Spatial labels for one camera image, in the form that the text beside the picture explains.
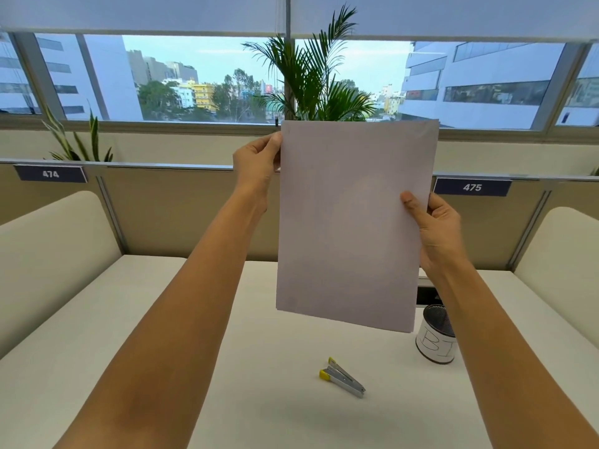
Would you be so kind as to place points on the person's right hand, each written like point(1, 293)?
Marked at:
point(438, 231)

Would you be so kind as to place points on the person's left hand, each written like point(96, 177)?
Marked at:
point(252, 164)

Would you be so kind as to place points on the person's right thumb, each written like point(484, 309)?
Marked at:
point(414, 205)

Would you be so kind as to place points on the person's left thumb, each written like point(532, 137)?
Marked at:
point(273, 158)

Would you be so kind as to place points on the white paper sheet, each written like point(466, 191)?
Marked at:
point(354, 224)

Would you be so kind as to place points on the person's right forearm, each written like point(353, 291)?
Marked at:
point(507, 360)

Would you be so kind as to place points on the person's left forearm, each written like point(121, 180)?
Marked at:
point(173, 331)

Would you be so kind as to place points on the dark blue desk number sign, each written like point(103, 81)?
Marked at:
point(50, 173)
point(472, 187)

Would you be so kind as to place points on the tall green palm plant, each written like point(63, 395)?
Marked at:
point(312, 77)

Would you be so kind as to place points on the beige desk partition panel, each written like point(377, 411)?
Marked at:
point(178, 210)

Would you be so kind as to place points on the black mesh cup white label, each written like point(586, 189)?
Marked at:
point(436, 335)

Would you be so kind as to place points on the cream rounded side divider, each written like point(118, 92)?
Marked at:
point(49, 257)
point(564, 266)

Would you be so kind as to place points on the silver stapler with yellow ends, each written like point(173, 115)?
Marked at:
point(342, 377)

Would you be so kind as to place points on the white roller window blind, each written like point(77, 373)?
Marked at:
point(140, 13)
point(444, 16)

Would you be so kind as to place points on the green snake plant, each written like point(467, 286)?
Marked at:
point(77, 141)

